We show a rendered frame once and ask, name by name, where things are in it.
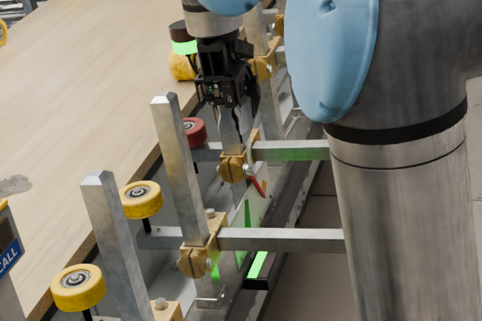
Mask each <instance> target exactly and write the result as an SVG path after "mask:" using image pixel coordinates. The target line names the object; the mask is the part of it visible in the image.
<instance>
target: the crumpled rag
mask: <svg viewBox="0 0 482 321"><path fill-rule="evenodd" d="M28 178H29V177H27V176H23V175H22V174H20V173H18V174H14V175H11V177H10V178H9V179H6V178H4V180H2V181H0V198H1V197H5V196H6V195H8V194H10V193H20V192H23V191H28V189H29V188H30V186H32V185H33V183H30V182H28V181H26V180H27V179H28Z"/></svg>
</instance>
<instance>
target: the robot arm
mask: <svg viewBox="0 0 482 321"><path fill-rule="evenodd" d="M259 1H264V0H181V3H182V9H183V13H184V19H185V22H186V29H187V32H188V33H189V34H190V35H191V36H193V37H195V39H196V42H197V44H196V46H197V51H198V55H199V61H200V65H201V68H202V70H201V71H200V73H199V74H198V75H197V76H196V77H195V79H194V84H195V88H196V91H197V97H198V101H199V107H200V109H202V108H203V107H204V105H205V104H206V102H209V105H213V106H214V108H215V109H216V110H217V111H218V114H219V122H218V126H217V128H218V132H219V134H220V135H224V134H226V133H229V134H230V135H231V136H232V137H233V138H234V139H235V140H236V141H237V142H238V143H239V144H245V143H246V141H247V139H248V138H249V137H250V134H251V132H252V128H253V125H254V122H255V118H256V115H257V110H258V107H259V104H260V98H261V91H260V86H259V84H258V81H257V75H253V73H252V70H251V66H252V65H251V64H250V63H249V62H247V60H248V59H254V44H251V43H249V42H246V41H243V40H241V39H238V37H239V35H240V30H239V28H240V27H241V26H242V24H243V18H242V15H243V14H245V13H247V12H249V11H250V10H251V9H252V8H254V7H255V5H256V4H257V3H258V2H259ZM284 44H285V57H286V62H287V67H288V74H289V75H290V76H291V77H292V88H293V92H294V95H295V96H296V99H297V101H298V104H299V106H300V108H301V109H302V111H303V113H304V114H305V115H306V116H307V117H308V118H309V119H311V120H312V121H315V122H321V123H322V127H323V131H324V132H325V134H326V135H327V138H328V142H329V150H330V155H331V163H332V168H333V172H334V180H335V185H336V193H337V198H338V202H339V210H340V215H341V223H342V228H343V233H344V241H345V245H346V253H347V258H348V263H349V271H350V275H351V283H352V288H353V293H354V301H355V305H356V313H357V318H358V321H482V296H481V281H480V272H479V265H478V250H477V241H476V226H475V218H474V210H473V195H472V187H471V172H470V163H469V155H468V140H467V132H466V116H467V114H468V101H467V92H466V81H467V80H469V79H471V78H474V77H479V76H482V0H287V2H286V6H285V18H284ZM202 83H204V85H205V89H206V92H207V94H206V95H205V96H204V90H203V86H202ZM199 85H200V88H201V91H202V99H200V95H199V89H198V86H199ZM236 107H237V109H238V110H239V112H240V115H241V116H240V125H239V124H238V117H237V116H236V114H235V110H234V109H235V108H236Z"/></svg>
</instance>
